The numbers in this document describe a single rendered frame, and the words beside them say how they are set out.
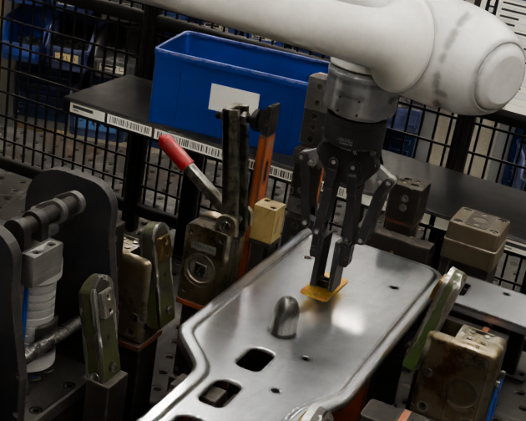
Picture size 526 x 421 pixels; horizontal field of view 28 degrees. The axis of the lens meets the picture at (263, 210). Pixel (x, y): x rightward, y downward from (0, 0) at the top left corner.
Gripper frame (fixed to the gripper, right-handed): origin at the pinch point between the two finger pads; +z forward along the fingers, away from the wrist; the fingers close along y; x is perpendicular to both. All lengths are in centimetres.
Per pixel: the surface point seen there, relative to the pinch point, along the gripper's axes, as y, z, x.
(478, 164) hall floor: -53, 105, 373
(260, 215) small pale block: -13.0, -0.1, 6.3
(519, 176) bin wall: -9, 51, 207
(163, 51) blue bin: -46, -11, 33
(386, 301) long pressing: 7.5, 5.0, 4.4
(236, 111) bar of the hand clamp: -15.3, -16.6, -1.7
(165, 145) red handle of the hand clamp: -25.2, -8.9, -1.0
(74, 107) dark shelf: -62, 3, 32
